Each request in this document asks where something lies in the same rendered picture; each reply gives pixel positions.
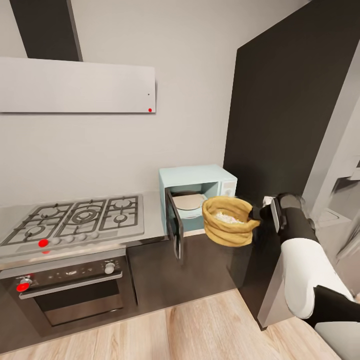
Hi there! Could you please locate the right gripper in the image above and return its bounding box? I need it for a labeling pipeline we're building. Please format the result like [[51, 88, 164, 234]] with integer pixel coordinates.
[[248, 205, 274, 223]]

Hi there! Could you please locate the microwave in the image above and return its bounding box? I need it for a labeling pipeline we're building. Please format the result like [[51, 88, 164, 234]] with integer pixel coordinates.
[[158, 164, 237, 266]]

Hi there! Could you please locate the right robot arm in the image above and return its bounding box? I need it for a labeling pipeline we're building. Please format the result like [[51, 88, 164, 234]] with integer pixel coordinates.
[[248, 192, 360, 360]]

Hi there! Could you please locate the popcorn bag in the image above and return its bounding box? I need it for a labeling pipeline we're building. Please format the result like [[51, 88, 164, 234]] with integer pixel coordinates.
[[201, 195, 261, 248]]

